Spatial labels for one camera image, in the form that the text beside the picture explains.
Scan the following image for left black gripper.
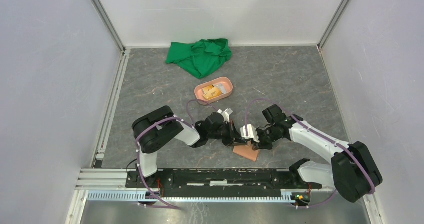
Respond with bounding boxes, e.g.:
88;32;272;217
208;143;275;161
207;120;247;147

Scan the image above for brown leather card holder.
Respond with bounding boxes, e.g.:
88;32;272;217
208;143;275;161
233;141;260;161

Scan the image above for pink oval tray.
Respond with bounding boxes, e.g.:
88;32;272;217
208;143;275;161
194;77;234;105

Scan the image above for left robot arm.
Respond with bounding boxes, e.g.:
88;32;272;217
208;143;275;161
131;105;248;188

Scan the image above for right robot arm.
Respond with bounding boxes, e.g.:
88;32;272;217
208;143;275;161
240;104;383;203

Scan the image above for gold card in tray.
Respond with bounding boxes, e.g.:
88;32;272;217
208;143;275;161
202;85;221;100

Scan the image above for silver card in tray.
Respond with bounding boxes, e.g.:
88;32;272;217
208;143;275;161
214;83;228;95

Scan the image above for green cloth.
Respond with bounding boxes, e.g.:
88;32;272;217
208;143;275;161
165;38;233;79

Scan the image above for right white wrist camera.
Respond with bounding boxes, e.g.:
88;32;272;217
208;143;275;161
240;124;260;143

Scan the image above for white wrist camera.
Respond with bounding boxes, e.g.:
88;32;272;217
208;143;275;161
240;124;260;143
218;108;233;123

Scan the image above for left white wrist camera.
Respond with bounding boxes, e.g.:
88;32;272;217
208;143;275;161
218;108;233;123

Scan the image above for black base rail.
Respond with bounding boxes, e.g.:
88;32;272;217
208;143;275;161
145;168;322;198

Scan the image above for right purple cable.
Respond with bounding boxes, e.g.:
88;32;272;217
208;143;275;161
245;98;377;210

